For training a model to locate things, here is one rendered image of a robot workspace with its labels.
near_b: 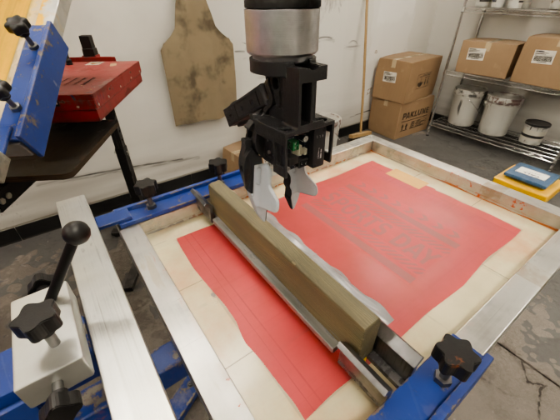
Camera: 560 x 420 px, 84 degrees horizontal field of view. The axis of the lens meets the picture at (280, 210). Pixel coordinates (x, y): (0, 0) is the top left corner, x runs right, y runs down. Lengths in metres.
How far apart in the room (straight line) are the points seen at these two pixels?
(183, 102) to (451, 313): 2.21
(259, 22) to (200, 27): 2.14
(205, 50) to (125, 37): 0.50
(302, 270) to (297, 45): 0.27
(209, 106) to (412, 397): 2.37
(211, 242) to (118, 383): 0.33
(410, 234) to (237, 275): 0.37
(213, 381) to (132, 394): 0.09
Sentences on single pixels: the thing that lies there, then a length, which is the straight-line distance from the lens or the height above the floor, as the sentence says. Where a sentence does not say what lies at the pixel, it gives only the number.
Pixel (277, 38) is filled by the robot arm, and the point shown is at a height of 1.34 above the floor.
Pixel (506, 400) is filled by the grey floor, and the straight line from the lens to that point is 1.76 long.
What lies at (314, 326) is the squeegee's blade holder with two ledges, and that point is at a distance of 0.46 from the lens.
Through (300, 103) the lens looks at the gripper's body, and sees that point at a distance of 0.33.
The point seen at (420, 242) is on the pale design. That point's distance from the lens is 0.69.
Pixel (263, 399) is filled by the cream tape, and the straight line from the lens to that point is 0.46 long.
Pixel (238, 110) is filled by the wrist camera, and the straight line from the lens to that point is 0.43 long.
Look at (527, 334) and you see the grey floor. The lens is 2.03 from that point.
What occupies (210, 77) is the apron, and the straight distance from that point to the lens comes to 2.51.
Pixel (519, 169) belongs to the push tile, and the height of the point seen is 0.97.
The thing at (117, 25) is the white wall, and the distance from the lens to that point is 2.37.
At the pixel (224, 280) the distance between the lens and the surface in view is 0.57.
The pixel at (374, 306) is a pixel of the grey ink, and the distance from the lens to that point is 0.54.
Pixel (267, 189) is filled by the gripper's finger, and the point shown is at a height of 1.17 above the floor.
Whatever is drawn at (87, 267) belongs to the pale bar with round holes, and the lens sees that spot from 0.54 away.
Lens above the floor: 1.37
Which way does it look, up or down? 35 degrees down
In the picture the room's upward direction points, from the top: straight up
